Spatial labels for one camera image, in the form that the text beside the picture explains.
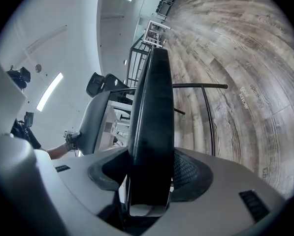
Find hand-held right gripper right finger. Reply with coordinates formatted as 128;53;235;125
139;146;286;236

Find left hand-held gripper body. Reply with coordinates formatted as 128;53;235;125
64;129;82;152

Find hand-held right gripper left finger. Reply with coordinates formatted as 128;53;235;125
53;146;130;232

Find black plate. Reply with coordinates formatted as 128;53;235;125
109;47;229;218

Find person's left forearm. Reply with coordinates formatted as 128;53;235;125
46;143;69;160

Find black mesh office chair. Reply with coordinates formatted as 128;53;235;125
77;89;138;156

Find person's black shirt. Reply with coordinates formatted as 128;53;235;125
10;118;42;149

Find long ceiling light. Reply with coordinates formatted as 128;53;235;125
35;72;64;113

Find black metal railing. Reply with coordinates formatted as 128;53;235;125
125;39;154;89

